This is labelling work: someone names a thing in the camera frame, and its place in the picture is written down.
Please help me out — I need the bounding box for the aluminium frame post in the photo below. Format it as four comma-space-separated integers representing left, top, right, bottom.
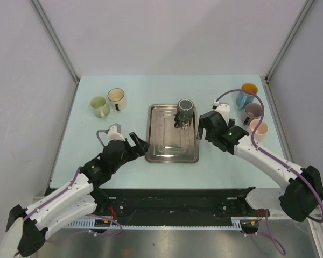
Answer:
29, 0, 80, 85
264, 0, 317, 84

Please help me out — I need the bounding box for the dark grey mug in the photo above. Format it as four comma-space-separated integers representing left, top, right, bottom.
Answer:
174, 98, 194, 128

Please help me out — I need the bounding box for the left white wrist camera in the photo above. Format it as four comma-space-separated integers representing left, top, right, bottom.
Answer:
107, 123, 125, 141

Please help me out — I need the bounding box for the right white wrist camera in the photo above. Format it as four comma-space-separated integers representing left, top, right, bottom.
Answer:
212, 100, 230, 123

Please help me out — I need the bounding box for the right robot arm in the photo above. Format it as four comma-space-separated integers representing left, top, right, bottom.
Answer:
198, 110, 323, 223

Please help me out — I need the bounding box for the cream mug black handle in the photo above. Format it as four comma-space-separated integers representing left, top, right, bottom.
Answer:
108, 88, 127, 111

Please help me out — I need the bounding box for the pink orange mug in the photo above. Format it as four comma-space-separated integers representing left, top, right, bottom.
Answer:
248, 119, 269, 142

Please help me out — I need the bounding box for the blue butterfly mug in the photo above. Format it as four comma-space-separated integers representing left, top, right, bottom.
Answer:
236, 83, 258, 110

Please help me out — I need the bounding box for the left aluminium frame post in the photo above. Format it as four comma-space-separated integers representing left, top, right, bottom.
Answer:
29, 0, 80, 85

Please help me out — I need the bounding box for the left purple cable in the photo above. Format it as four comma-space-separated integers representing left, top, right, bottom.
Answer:
15, 129, 123, 256

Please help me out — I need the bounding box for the purple mug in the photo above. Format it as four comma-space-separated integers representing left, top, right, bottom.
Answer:
241, 103, 262, 125

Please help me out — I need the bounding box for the green mug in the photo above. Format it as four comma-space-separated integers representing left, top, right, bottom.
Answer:
90, 96, 110, 118

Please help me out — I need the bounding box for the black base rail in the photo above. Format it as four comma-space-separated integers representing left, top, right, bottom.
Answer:
96, 187, 280, 228

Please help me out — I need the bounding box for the steel tray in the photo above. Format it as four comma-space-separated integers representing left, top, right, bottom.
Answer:
145, 104, 199, 164

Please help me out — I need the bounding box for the white slotted cable duct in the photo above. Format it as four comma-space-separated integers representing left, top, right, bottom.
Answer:
64, 216, 259, 231

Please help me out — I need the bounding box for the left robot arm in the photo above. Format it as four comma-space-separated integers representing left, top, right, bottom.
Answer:
6, 126, 150, 257

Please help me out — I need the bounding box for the right aluminium frame post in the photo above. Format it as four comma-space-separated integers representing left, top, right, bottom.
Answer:
264, 0, 317, 84

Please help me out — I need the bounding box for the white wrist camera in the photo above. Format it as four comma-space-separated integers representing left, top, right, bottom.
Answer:
107, 123, 125, 141
212, 100, 230, 123

